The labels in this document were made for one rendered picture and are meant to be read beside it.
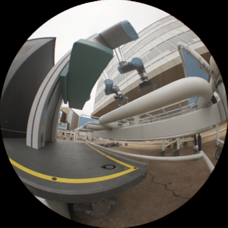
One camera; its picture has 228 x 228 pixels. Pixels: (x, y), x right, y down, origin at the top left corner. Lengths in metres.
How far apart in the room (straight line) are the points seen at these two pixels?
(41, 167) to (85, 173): 0.09
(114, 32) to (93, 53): 0.20
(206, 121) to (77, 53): 0.48
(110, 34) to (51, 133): 0.67
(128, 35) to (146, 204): 0.86
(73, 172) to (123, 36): 0.52
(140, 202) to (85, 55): 0.73
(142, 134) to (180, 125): 0.16
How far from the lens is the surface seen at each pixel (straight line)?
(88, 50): 0.29
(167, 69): 4.21
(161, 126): 0.27
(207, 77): 0.33
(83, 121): 1.88
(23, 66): 0.38
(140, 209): 0.48
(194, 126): 0.27
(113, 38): 0.43
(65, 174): 0.16
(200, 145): 0.50
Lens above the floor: 0.40
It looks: 18 degrees up
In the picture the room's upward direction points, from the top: 1 degrees clockwise
